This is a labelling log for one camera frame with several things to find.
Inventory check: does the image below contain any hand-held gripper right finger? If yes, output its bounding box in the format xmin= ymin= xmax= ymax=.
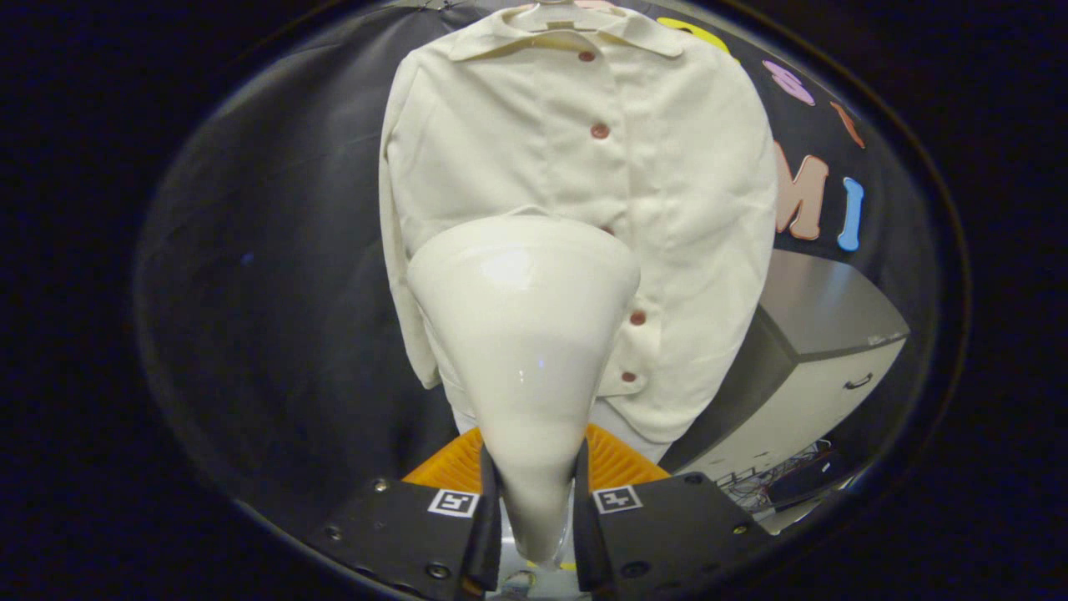
xmin=572 ymin=423 xmax=773 ymax=598

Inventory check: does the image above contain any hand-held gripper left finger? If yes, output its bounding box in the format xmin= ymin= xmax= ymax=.
xmin=305 ymin=426 xmax=503 ymax=601

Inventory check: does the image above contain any cream button-up shirt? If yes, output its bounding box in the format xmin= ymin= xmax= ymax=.
xmin=378 ymin=4 xmax=779 ymax=445

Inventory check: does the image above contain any plain white cloth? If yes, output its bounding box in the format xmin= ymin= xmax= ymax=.
xmin=440 ymin=380 xmax=673 ymax=464

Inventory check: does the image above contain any black box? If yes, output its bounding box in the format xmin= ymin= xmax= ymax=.
xmin=768 ymin=455 xmax=835 ymax=506

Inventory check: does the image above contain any white cabinet with grey top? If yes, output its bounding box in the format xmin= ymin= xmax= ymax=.
xmin=659 ymin=248 xmax=911 ymax=485

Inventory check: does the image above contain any black backdrop cloth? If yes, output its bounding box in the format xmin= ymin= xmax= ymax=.
xmin=133 ymin=0 xmax=935 ymax=535

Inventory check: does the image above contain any tangle of cables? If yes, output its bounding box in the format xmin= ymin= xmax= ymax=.
xmin=718 ymin=440 xmax=835 ymax=510

